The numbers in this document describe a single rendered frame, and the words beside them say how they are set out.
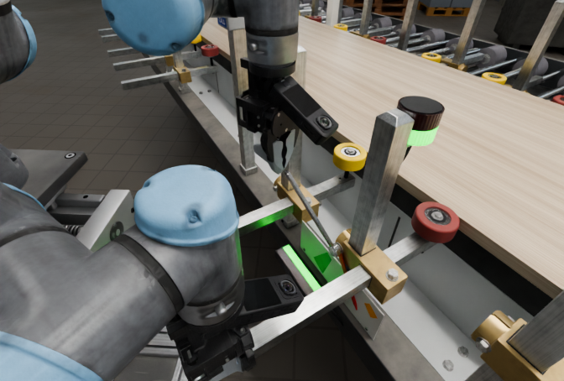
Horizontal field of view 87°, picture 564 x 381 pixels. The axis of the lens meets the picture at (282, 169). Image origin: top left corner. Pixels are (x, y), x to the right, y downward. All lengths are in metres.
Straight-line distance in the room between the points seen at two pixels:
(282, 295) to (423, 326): 0.49
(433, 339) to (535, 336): 0.42
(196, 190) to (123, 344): 0.11
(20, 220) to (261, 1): 0.33
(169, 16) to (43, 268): 0.21
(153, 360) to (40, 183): 0.83
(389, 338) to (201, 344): 0.42
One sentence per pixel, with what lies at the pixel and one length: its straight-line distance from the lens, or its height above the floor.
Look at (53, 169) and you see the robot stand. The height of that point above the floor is 1.04.
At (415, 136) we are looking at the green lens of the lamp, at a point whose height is 1.11.
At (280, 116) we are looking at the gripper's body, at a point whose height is 1.10.
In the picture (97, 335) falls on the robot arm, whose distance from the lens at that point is 0.23.
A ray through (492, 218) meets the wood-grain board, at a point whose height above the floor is 0.90.
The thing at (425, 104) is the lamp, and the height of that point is 1.15.
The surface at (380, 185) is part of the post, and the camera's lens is 0.46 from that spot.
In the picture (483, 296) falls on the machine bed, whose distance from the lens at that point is 0.77.
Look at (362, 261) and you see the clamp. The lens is 0.58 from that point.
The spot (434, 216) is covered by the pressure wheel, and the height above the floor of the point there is 0.91.
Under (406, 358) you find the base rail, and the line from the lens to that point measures 0.71.
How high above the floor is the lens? 1.33
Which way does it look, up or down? 38 degrees down
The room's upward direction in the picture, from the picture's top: straight up
